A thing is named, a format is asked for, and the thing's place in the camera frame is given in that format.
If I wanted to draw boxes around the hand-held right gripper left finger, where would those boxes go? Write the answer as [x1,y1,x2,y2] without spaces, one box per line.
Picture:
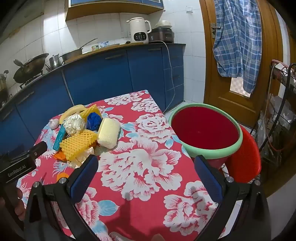
[23,154,100,241]

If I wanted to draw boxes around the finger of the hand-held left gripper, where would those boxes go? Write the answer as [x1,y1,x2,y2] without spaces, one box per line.
[28,141,48,160]

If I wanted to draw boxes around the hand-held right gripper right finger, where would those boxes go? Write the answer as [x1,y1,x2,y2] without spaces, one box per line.
[194,155,272,241]

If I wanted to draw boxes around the white plastic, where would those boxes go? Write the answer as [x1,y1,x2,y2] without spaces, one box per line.
[67,146,95,168]

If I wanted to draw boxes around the teal packet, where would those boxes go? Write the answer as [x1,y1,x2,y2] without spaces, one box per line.
[53,125,66,151]

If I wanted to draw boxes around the large yellow foam fruit net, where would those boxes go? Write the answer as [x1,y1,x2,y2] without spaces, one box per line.
[60,130,99,161]

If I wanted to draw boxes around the red bucket with green rim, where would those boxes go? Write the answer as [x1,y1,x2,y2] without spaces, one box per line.
[168,103,244,172]

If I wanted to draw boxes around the cream sponge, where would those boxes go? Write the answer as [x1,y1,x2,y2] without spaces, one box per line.
[97,118,121,149]

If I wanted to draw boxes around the small yellow foam fruit net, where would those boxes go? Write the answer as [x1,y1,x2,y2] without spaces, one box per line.
[80,104,102,123]

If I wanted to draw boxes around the person's left hand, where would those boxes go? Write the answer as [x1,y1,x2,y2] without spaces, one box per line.
[14,188,26,222]

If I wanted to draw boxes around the red plastic chair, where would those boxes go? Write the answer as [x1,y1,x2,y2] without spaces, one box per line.
[220,124,262,183]

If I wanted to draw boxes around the yellow banana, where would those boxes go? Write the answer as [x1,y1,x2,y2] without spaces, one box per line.
[59,104,87,124]

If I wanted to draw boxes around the red floral tablecloth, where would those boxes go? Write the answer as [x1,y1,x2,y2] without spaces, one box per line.
[17,90,226,241]

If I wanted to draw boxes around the black gas stove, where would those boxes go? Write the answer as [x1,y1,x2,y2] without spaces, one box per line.
[20,72,43,89]

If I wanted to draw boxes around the steel stock pot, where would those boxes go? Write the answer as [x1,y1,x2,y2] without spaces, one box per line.
[0,70,10,102]

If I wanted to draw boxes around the wooden door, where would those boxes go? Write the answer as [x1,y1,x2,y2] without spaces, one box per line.
[199,0,284,128]

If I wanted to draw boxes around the black wok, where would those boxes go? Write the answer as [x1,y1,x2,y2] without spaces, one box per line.
[13,53,49,83]

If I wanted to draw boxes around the steel kettle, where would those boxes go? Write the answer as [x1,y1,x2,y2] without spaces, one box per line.
[45,54,64,71]

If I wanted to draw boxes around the blue kitchen base cabinets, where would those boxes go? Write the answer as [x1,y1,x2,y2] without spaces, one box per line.
[0,44,186,153]

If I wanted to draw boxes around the blue plaid shirt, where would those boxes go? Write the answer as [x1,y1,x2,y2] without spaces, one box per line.
[213,0,263,94]

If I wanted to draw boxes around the dark rice cooker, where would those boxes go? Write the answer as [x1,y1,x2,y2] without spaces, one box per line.
[148,27,174,44]

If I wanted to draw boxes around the white electric kettle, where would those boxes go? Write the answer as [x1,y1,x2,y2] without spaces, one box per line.
[126,17,152,44]

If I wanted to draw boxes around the white plastic cover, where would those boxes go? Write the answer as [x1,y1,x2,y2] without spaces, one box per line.
[155,20,173,29]

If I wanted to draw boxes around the metal wire rack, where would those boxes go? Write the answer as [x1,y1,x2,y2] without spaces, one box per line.
[252,59,296,167]

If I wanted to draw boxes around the steel long-handled pan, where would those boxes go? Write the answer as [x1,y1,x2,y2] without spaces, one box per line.
[60,38,98,62]

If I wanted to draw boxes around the white power cable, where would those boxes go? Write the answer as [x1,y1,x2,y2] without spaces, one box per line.
[149,40,175,114]

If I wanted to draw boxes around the metal door handle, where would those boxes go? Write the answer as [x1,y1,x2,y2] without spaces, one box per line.
[211,23,222,39]

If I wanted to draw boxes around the blue wall cabinet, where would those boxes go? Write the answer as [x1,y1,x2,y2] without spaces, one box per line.
[65,0,165,22]

